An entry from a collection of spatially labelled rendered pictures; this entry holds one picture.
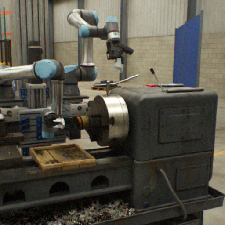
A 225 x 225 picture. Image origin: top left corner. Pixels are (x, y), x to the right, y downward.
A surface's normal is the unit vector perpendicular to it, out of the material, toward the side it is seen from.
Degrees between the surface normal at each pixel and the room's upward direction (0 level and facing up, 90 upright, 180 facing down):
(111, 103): 41
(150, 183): 90
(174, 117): 90
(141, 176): 90
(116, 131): 104
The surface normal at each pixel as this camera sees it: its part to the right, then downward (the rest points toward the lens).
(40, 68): -0.15, 0.16
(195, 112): 0.41, 0.17
